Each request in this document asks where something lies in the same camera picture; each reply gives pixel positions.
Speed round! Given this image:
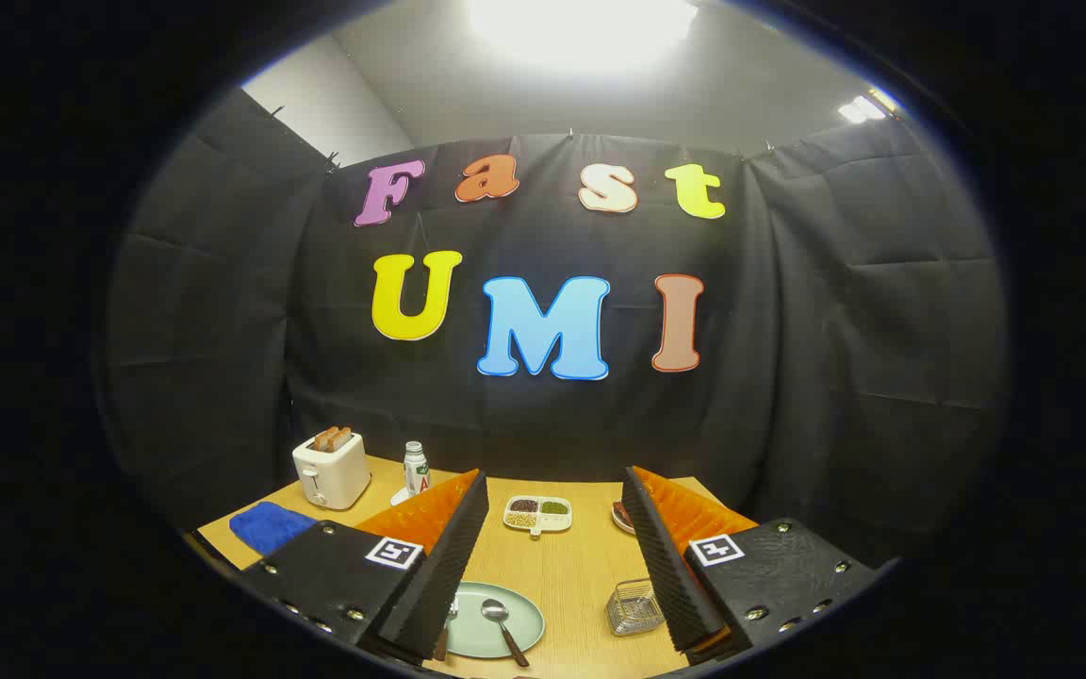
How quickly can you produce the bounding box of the small ceiling light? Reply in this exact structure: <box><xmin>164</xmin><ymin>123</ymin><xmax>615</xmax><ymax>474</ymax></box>
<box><xmin>837</xmin><ymin>89</ymin><xmax>895</xmax><ymax>125</ymax></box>

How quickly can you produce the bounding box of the wooden-handled metal fork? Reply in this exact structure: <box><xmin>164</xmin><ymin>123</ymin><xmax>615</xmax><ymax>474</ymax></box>
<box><xmin>432</xmin><ymin>596</ymin><xmax>460</xmax><ymax>661</ymax></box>

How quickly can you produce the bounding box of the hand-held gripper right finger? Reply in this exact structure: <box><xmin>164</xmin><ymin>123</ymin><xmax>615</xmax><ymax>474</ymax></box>
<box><xmin>622</xmin><ymin>465</ymin><xmax>883</xmax><ymax>656</ymax></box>

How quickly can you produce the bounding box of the white divided condiment dish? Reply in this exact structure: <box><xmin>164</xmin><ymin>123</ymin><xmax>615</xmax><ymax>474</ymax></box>
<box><xmin>503</xmin><ymin>495</ymin><xmax>573</xmax><ymax>538</ymax></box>

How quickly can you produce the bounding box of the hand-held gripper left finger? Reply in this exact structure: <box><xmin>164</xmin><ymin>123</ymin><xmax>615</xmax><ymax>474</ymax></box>
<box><xmin>239</xmin><ymin>469</ymin><xmax>490</xmax><ymax>666</ymax></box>

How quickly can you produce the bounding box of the white drink bottle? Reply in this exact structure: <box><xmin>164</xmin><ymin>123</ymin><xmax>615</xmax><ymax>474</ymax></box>
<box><xmin>403</xmin><ymin>441</ymin><xmax>432</xmax><ymax>497</ymax></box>

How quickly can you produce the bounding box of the large ceiling light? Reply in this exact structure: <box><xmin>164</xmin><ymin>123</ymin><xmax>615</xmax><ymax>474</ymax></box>
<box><xmin>466</xmin><ymin>0</ymin><xmax>700</xmax><ymax>75</ymax></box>

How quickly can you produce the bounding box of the white toaster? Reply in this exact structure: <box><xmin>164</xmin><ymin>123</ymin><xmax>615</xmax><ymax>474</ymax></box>
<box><xmin>292</xmin><ymin>432</ymin><xmax>372</xmax><ymax>511</ymax></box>

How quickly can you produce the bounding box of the wooden-handled metal spoon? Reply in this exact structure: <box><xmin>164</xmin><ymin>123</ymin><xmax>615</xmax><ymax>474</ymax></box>
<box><xmin>481</xmin><ymin>599</ymin><xmax>531</xmax><ymax>669</ymax></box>

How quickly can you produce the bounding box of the blue folded cloth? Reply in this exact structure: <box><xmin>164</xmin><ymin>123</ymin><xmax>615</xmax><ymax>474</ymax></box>
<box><xmin>229</xmin><ymin>502</ymin><xmax>318</xmax><ymax>557</ymax></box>

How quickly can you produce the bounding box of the metal wire basket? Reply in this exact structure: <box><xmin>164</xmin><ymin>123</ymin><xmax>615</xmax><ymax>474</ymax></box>
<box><xmin>605</xmin><ymin>578</ymin><xmax>666</xmax><ymax>638</ymax></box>

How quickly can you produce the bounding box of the green round plate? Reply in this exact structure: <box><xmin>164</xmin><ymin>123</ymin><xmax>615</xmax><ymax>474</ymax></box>
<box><xmin>444</xmin><ymin>581</ymin><xmax>545</xmax><ymax>659</ymax></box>

